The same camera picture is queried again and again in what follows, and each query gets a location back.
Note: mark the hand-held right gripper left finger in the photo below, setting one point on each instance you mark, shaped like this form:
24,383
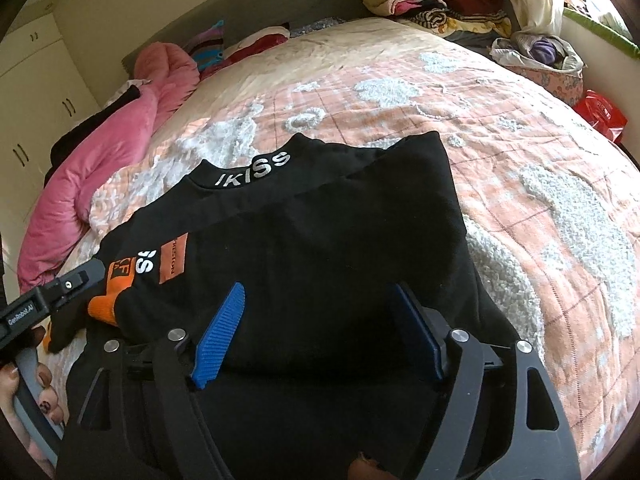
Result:
220,335

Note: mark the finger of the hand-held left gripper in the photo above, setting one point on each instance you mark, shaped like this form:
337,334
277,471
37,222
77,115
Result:
75,282

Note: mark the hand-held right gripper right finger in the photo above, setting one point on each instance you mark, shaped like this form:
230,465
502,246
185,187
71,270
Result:
422,335

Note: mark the black printed sweater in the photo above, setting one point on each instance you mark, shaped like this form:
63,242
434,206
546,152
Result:
310,240

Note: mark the basket of clothes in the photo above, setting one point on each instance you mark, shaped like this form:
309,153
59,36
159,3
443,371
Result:
542,57

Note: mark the person's left hand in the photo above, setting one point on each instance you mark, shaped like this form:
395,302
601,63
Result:
50,390

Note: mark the pink duvet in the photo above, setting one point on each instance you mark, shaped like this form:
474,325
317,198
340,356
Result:
100,165

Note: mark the black garment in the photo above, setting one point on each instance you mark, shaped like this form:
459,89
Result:
85,130

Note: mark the cream wardrobe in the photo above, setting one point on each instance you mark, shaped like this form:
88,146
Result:
45,75

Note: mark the peach and white quilt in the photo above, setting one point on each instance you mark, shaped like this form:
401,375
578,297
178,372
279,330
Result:
500,135

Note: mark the striped knitted cloth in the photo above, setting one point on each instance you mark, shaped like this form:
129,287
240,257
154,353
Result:
207,45

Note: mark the red plastic bag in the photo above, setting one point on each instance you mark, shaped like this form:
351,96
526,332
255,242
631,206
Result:
600,115

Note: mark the red and white cloth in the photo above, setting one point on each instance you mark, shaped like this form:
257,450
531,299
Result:
257,42

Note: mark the grey-green headboard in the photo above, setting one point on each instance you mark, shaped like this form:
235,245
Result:
250,0

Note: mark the green window ledge cover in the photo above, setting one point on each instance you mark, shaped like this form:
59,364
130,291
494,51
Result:
605,30

